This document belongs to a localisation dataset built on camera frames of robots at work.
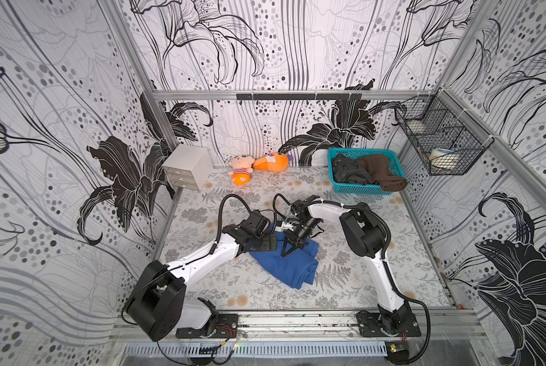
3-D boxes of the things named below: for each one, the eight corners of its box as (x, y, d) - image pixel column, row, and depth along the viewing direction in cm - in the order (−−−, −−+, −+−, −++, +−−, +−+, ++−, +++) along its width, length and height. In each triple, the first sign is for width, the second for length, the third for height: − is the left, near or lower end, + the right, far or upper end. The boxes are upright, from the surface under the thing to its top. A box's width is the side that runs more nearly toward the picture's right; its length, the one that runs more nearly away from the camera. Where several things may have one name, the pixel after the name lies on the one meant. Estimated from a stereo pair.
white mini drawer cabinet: (172, 186, 114) (161, 167, 104) (190, 162, 126) (182, 142, 115) (201, 192, 111) (192, 174, 101) (217, 167, 123) (211, 148, 112)
